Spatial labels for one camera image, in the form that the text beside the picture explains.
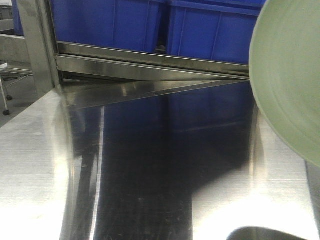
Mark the green round plate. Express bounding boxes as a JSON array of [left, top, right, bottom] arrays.
[[249, 0, 320, 166]]

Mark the stainless steel shelf rack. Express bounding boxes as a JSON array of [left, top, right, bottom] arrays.
[[0, 0, 253, 108]]

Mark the blue plastic bin left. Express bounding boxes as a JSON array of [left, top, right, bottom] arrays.
[[50, 0, 166, 53]]

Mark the blue plastic bin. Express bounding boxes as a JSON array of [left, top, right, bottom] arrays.
[[166, 0, 265, 65], [50, 0, 166, 53]]

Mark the blue plastic bin middle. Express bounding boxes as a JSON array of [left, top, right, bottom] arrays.
[[166, 0, 265, 65]]

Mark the white wheeled cart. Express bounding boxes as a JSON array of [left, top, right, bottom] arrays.
[[0, 61, 33, 116]]

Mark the blue bin far left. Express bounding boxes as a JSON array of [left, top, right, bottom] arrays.
[[11, 0, 24, 37]]

